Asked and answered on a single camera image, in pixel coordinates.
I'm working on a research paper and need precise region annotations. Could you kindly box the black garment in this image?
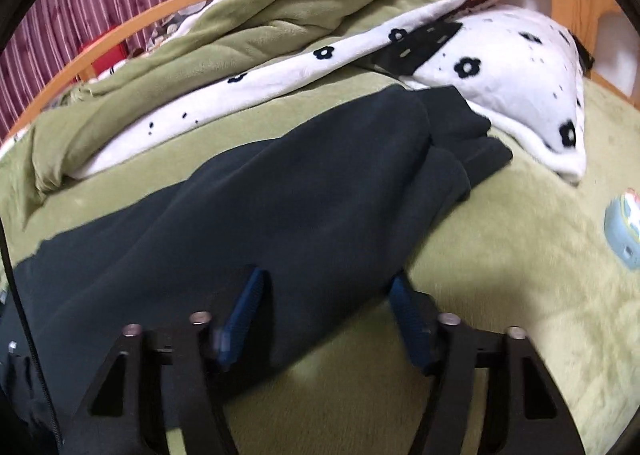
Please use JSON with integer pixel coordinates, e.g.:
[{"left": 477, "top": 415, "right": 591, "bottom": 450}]
[{"left": 0, "top": 85, "right": 515, "bottom": 455}]

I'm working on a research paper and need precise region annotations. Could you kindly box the white pillow with black flowers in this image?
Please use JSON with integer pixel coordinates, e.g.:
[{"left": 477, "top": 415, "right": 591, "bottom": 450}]
[{"left": 357, "top": 5, "right": 588, "bottom": 186}]

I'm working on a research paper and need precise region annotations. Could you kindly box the green plush bed sheet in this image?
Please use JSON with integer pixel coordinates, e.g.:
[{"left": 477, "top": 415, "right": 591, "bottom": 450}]
[{"left": 0, "top": 60, "right": 640, "bottom": 455}]

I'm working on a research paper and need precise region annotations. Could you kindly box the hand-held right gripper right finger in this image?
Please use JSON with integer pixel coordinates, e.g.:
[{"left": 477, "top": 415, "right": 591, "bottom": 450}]
[{"left": 389, "top": 272, "right": 588, "bottom": 455}]

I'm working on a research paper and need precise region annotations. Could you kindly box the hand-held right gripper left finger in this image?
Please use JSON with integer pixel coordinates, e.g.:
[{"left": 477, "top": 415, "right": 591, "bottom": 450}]
[{"left": 60, "top": 266, "right": 273, "bottom": 455}]

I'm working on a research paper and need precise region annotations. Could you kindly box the green comforter with flowered lining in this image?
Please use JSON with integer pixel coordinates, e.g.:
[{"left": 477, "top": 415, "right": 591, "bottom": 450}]
[{"left": 30, "top": 0, "right": 496, "bottom": 196}]

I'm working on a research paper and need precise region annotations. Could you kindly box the pale blue toy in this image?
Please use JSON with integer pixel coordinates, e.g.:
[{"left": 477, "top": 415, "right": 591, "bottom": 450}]
[{"left": 603, "top": 189, "right": 640, "bottom": 271}]

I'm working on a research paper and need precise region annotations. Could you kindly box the red object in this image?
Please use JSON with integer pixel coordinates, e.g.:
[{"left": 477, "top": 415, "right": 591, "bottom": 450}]
[{"left": 80, "top": 38, "right": 128, "bottom": 81}]

